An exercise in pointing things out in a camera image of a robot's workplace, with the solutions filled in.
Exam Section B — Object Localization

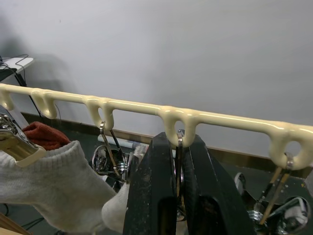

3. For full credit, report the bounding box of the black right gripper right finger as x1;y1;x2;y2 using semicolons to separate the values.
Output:
182;134;258;235

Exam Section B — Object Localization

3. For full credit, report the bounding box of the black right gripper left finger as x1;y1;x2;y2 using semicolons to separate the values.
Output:
122;132;179;235

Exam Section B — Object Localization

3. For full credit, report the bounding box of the chrome metal hanger clip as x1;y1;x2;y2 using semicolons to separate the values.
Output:
174;129;187;221
234;151;312;235
91;120;134;183

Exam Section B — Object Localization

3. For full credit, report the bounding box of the cream clip hanger bar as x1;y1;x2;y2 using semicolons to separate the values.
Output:
0;83;313;170

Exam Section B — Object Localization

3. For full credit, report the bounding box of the chrome clip with cream pad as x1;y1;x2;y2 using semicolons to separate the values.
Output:
0;112;46;168

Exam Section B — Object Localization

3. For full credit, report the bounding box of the white knit sock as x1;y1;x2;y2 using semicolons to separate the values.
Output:
0;140;131;234

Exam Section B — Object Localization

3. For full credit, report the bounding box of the red knit sock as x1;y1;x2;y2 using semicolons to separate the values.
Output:
22;121;72;151

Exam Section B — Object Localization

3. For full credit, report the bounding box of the white background desk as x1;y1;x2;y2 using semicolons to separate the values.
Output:
0;57;34;83

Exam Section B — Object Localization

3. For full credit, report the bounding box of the black desk cable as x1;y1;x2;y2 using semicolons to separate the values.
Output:
0;54;29;72

